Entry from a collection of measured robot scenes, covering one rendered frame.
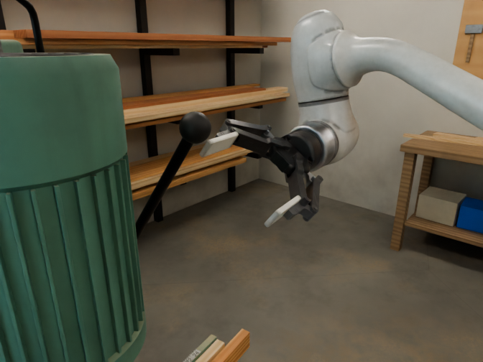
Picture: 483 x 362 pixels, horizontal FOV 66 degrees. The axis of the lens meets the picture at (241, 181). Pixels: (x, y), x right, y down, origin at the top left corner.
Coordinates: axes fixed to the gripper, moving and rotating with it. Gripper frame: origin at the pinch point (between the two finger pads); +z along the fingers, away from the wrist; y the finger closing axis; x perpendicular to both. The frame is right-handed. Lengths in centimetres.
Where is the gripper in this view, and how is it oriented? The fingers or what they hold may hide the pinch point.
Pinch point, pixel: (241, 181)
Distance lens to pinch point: 51.7
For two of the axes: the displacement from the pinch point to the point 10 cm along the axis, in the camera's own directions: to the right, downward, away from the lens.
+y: -6.7, -7.1, 2.2
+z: -5.5, 2.8, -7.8
